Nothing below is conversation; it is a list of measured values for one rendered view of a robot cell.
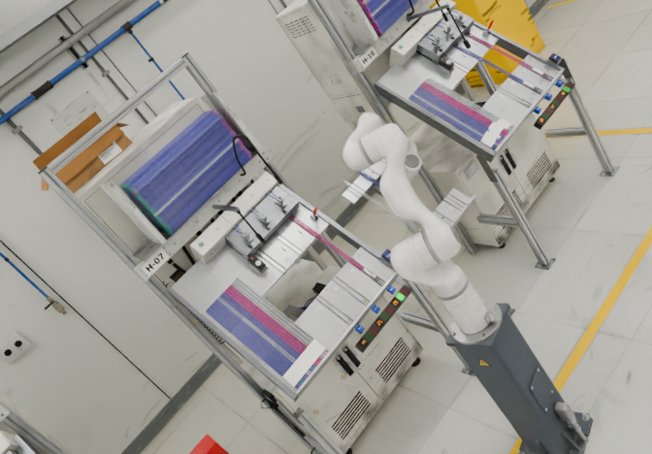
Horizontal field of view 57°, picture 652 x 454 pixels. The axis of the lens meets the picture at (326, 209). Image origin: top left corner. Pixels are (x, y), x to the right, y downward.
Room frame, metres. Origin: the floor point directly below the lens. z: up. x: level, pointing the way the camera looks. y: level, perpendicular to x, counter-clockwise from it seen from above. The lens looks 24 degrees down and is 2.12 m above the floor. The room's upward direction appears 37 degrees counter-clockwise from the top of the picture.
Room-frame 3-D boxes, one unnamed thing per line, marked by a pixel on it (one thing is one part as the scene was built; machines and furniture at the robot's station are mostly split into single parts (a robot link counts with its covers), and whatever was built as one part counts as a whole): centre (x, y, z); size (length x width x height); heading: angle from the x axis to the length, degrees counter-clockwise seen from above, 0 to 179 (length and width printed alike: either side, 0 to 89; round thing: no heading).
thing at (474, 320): (1.65, -0.18, 0.79); 0.19 x 0.19 x 0.18
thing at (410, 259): (1.66, -0.15, 1.00); 0.19 x 0.12 x 0.24; 72
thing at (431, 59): (3.06, -0.94, 0.65); 1.01 x 0.73 x 1.29; 24
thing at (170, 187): (2.54, 0.37, 1.52); 0.51 x 0.13 x 0.27; 114
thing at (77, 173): (2.77, 0.59, 1.82); 0.68 x 0.30 x 0.20; 114
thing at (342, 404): (2.63, 0.48, 0.31); 0.70 x 0.65 x 0.62; 114
